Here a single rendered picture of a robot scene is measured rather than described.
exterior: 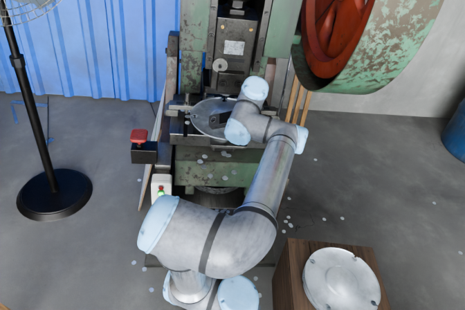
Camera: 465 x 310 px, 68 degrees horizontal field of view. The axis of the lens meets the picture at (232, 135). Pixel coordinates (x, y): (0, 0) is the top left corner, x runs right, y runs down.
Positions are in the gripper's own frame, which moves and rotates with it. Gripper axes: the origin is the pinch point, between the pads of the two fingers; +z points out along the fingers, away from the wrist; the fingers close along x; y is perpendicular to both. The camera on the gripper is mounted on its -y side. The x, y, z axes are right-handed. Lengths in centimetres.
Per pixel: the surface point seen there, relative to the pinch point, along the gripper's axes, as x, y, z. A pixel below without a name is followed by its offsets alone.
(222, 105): 20.9, -0.5, 11.0
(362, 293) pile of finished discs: -54, 51, 20
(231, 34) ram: 30.9, -1.3, -21.1
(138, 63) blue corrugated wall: 109, -47, 101
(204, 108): 18.6, -8.2, 10.0
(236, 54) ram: 27.5, 1.4, -14.5
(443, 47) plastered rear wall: 117, 185, 69
